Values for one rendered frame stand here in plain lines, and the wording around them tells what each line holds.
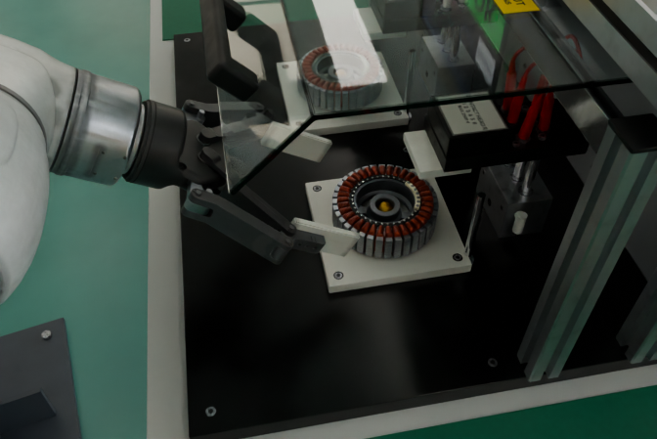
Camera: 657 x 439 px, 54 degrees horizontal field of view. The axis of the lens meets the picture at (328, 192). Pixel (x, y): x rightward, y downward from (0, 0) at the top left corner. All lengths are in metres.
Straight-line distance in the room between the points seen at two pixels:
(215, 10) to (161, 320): 0.33
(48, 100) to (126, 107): 0.06
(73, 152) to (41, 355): 1.11
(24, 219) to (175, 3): 0.81
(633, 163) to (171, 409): 0.44
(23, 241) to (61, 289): 1.35
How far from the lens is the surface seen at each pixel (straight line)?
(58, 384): 1.58
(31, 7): 2.88
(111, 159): 0.56
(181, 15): 1.14
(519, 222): 0.71
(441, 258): 0.69
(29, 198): 0.41
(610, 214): 0.47
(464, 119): 0.63
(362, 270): 0.67
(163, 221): 0.78
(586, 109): 0.49
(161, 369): 0.67
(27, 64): 0.54
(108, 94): 0.56
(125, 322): 1.64
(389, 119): 0.84
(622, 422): 0.67
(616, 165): 0.45
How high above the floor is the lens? 1.31
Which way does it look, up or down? 46 degrees down
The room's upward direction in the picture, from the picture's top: straight up
